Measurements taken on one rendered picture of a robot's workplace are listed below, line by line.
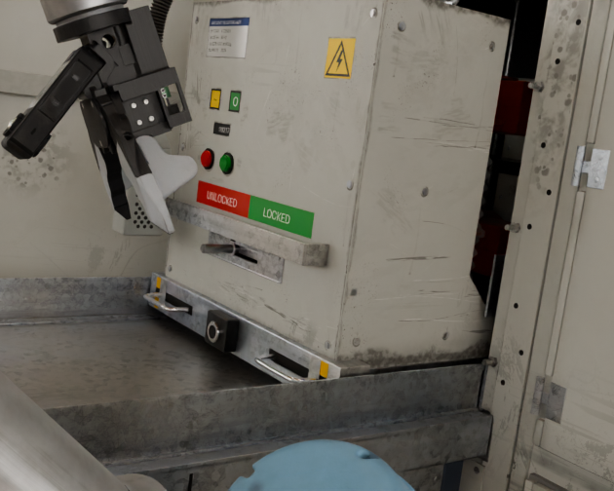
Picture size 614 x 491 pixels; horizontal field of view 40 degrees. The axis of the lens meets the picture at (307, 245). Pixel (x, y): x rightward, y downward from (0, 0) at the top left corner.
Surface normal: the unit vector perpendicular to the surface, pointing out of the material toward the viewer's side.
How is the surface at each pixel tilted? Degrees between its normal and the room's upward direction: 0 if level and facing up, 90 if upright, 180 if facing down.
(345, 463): 40
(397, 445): 90
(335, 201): 90
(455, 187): 90
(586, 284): 90
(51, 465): 65
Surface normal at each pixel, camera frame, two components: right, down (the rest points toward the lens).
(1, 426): 0.87, -0.25
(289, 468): -0.35, -0.73
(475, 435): 0.58, 0.20
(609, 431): -0.81, -0.01
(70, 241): 0.23, 0.18
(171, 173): 0.22, -0.41
